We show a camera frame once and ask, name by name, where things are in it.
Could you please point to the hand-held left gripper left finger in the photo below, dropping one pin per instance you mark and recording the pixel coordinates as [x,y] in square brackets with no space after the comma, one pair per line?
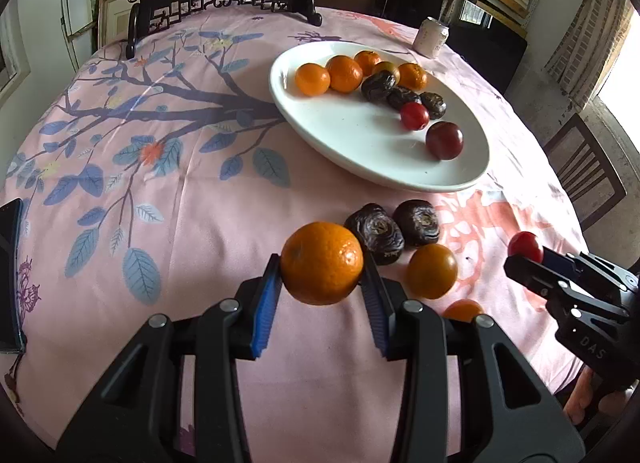
[265,303]

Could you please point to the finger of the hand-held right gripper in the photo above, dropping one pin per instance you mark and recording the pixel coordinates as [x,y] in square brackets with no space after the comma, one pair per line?
[555,259]
[530,273]

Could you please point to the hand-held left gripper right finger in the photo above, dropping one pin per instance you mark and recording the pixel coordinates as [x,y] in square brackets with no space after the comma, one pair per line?
[372,303]

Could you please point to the red cherry tomato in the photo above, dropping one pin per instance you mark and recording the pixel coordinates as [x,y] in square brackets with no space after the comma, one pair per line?
[414,116]
[524,244]

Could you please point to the large mandarin orange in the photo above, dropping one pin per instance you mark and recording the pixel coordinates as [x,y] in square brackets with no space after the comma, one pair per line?
[320,263]

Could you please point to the dark red plum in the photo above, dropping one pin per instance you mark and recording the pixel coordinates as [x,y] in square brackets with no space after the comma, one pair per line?
[444,140]

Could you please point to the white plate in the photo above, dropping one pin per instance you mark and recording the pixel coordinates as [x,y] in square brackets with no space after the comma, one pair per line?
[350,133]

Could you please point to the dark water chestnut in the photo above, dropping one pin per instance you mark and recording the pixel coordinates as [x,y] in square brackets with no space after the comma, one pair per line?
[417,222]
[402,98]
[376,234]
[434,104]
[378,88]

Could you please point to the person's right hand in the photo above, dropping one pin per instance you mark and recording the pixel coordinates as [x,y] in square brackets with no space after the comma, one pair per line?
[580,398]

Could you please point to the yellowish mandarin orange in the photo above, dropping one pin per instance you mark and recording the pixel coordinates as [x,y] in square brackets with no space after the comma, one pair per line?
[431,270]

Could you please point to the dark slatted wooden chair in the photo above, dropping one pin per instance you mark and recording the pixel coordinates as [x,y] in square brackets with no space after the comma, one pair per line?
[595,150]

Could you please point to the bright window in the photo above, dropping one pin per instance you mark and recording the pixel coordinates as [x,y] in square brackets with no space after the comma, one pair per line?
[625,83]

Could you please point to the black glass cabinet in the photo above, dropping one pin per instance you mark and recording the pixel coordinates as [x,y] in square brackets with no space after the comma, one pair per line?
[500,58]

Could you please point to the brick pattern curtain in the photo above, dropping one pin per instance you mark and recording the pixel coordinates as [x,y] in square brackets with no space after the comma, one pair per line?
[590,43]

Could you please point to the pale drink can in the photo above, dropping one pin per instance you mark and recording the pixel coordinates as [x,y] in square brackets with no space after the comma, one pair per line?
[431,38]

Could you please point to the black smartphone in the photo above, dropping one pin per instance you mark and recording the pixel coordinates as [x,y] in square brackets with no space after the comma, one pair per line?
[10,273]

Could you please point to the round deer screen on stand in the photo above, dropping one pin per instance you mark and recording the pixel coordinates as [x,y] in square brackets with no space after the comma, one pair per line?
[305,3]

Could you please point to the white framed window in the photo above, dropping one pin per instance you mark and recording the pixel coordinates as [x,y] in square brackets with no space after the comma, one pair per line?
[12,43]

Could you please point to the leaning picture frame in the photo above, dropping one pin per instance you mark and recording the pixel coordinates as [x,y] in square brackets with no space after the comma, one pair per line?
[115,18]

